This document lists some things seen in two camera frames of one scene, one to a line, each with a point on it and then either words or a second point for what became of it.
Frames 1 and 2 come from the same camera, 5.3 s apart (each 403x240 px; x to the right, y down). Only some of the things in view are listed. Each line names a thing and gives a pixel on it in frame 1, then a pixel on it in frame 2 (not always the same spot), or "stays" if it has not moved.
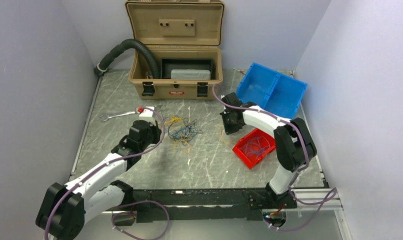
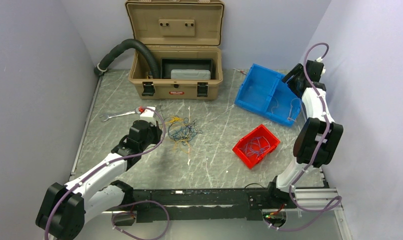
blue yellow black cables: [182, 131] stays
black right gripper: [229, 130] → [297, 71]
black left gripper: [157, 132] stays
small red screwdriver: [241, 71] stays
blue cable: [255, 146] stays
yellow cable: [222, 140] → [290, 111]
